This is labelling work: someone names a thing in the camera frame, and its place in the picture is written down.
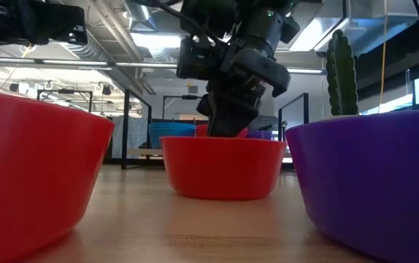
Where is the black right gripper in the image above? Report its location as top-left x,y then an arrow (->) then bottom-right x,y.
175,35 -> 293,138

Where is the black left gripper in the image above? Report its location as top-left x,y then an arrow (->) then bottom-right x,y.
0,0 -> 88,61

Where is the grey storage cabinet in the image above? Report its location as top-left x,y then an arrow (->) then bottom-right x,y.
258,115 -> 280,132

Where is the bright ceiling light panel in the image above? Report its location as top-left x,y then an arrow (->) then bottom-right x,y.
131,31 -> 183,50

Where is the green cactus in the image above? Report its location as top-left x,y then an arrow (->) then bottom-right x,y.
325,28 -> 360,117

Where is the black gantry frame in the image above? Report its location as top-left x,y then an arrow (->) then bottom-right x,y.
162,94 -> 210,121

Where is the corrugated silver duct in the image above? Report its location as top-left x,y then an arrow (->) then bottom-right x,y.
66,21 -> 110,62

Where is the silver round ventilation duct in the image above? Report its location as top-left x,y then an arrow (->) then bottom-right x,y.
123,0 -> 152,23

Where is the black aluminium table frame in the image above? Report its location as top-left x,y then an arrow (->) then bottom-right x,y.
103,157 -> 165,169

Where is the yellow hanging cable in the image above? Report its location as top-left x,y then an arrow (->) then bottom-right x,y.
378,0 -> 388,115

